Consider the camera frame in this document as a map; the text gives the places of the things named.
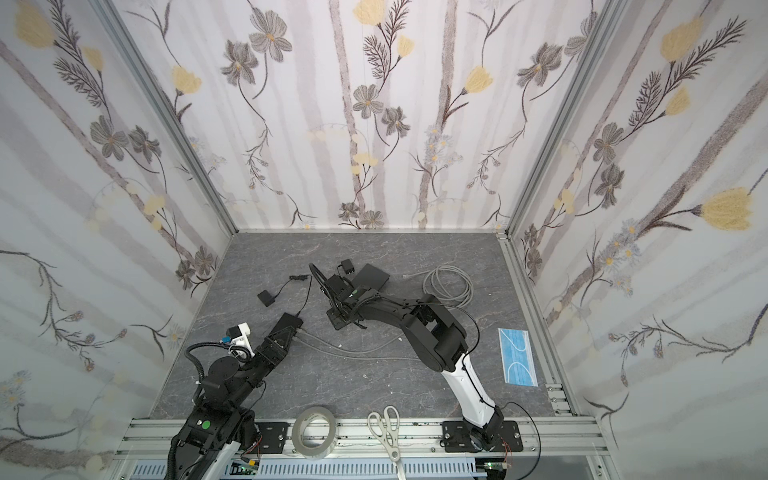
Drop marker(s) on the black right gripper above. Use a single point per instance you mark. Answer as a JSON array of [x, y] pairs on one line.
[[339, 294]]

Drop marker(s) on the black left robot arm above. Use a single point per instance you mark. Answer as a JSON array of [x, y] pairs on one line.
[[219, 425]]

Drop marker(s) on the blue face mask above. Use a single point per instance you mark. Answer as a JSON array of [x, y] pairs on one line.
[[517, 358]]

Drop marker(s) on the black power adapter with cable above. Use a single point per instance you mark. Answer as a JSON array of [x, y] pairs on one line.
[[268, 299]]

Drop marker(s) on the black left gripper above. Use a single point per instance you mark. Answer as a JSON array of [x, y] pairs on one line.
[[279, 334]]

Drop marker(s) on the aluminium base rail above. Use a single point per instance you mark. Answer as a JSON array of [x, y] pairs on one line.
[[418, 437]]

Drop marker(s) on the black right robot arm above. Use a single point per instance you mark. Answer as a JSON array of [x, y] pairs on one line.
[[440, 342]]

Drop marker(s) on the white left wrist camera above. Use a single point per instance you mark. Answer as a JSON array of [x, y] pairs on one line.
[[238, 336]]

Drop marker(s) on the dark grey switch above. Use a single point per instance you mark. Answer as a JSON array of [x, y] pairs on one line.
[[370, 277]]

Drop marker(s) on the white slotted cable duct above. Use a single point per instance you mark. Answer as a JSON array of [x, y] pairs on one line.
[[360, 468]]

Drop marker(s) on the small black adapter with cable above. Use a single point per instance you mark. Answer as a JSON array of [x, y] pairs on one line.
[[345, 268]]

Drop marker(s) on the black ribbed network switch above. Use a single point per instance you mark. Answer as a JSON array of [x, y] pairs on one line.
[[285, 329]]

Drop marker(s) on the white handled scissors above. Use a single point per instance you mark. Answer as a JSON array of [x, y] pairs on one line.
[[384, 426]]

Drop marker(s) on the clear tape roll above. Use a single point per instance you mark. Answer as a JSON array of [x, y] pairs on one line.
[[314, 433]]

